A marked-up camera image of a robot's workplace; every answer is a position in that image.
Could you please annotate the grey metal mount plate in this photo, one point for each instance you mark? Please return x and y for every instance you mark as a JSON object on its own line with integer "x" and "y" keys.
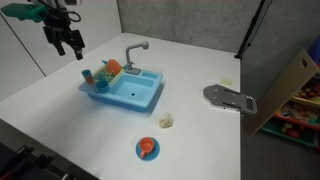
{"x": 226, "y": 97}

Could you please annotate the yellow toy dish rack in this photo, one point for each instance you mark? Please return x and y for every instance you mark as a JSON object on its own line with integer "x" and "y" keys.
{"x": 115, "y": 78}

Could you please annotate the small red cup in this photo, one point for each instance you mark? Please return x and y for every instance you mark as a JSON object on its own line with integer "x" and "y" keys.
{"x": 89, "y": 81}

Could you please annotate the wooden toy storage shelf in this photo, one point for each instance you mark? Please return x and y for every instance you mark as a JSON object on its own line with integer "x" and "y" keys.
{"x": 286, "y": 86}

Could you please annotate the yellow sticky note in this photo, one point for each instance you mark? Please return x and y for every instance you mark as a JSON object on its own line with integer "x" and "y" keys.
{"x": 226, "y": 81}

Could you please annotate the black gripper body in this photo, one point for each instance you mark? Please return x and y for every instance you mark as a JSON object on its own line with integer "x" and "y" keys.
{"x": 61, "y": 28}

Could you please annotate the blue toy mug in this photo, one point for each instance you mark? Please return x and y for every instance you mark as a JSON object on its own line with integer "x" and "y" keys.
{"x": 102, "y": 86}

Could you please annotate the black tripod pole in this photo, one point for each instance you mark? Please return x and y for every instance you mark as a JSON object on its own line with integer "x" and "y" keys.
{"x": 248, "y": 31}

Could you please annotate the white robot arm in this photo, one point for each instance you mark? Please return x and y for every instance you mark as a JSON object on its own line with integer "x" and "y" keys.
{"x": 72, "y": 1}

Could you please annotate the small blue cup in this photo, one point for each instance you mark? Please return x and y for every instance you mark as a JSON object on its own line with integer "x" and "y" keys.
{"x": 86, "y": 73}

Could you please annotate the grey toy faucet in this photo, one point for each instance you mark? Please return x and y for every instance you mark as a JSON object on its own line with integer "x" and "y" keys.
{"x": 131, "y": 53}

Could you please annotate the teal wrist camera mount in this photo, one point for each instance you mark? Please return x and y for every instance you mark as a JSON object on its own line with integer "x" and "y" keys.
{"x": 23, "y": 11}

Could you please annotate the blue toy saucer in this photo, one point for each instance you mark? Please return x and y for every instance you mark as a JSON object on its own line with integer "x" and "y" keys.
{"x": 155, "y": 154}

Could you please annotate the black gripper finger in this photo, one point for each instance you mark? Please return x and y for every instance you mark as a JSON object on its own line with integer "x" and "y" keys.
{"x": 61, "y": 49}
{"x": 78, "y": 53}

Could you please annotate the orange toy plate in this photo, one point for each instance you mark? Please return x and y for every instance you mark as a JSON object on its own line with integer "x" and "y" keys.
{"x": 114, "y": 66}

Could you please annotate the blue toy sink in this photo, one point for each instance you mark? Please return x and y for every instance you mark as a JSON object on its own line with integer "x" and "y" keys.
{"x": 133, "y": 90}

